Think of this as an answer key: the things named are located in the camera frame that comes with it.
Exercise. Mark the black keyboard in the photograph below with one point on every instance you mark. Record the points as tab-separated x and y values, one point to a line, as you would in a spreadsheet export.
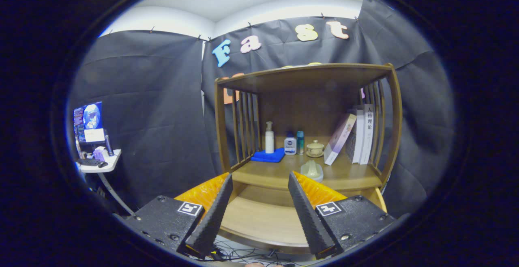
88	162

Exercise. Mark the dark patterned book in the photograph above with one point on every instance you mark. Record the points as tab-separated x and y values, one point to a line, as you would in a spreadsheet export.
351	149

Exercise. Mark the white side table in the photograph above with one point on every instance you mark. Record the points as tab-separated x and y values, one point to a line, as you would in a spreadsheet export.
111	162

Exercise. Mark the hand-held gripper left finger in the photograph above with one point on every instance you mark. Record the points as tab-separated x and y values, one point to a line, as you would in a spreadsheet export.
213	218

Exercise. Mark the dark slim bottle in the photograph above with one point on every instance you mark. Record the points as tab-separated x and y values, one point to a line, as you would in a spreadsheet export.
109	146

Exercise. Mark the beige lidded teacup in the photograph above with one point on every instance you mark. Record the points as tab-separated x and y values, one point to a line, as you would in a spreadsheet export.
315	149

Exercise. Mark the white pump bottle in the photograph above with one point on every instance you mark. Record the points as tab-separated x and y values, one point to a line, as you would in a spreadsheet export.
269	143

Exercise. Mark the purple tissue box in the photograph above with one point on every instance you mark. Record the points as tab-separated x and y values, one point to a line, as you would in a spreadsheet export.
99	154

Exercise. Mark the computer monitor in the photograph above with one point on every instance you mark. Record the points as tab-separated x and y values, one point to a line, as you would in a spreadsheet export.
89	121

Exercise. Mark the plain white book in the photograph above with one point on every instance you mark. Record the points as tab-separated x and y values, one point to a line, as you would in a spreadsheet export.
359	137

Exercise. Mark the blue cloth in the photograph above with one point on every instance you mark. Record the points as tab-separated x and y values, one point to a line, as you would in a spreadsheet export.
267	156

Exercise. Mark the wooden countertop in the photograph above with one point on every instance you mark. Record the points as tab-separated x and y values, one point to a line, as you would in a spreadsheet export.
348	175

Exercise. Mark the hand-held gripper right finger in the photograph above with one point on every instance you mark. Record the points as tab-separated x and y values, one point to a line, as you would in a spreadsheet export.
310	214

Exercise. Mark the white lotion bottle blue cap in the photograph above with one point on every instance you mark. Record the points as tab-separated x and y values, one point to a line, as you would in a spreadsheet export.
290	146

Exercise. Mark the wooden cabinet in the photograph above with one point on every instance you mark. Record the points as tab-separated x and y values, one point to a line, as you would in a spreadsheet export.
304	108

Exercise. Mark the purple and white book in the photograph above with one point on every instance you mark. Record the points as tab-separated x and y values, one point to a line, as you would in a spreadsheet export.
339	139

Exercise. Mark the pale green round item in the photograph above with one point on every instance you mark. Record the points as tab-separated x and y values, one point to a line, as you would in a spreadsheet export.
312	171

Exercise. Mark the wooden drawer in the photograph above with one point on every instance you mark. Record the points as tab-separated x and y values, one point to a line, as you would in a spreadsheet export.
259	214

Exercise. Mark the teal bottle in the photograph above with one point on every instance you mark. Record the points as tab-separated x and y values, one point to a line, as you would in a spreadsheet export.
300	143

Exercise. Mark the white book black characters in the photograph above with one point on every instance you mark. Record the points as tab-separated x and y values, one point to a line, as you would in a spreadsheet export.
367	137

